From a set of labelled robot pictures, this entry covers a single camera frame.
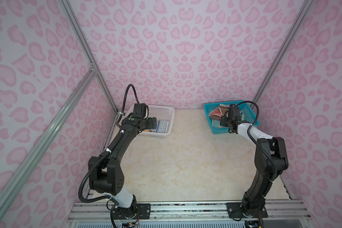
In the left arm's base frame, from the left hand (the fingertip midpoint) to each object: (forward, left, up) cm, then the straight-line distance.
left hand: (152, 121), depth 87 cm
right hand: (+8, -49, -7) cm, 50 cm away
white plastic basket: (+27, -2, -22) cm, 35 cm away
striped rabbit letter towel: (+7, -4, -16) cm, 18 cm away
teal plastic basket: (+17, -70, -15) cm, 74 cm away
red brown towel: (+19, -47, -16) cm, 53 cm away
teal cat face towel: (+13, -46, -21) cm, 52 cm away
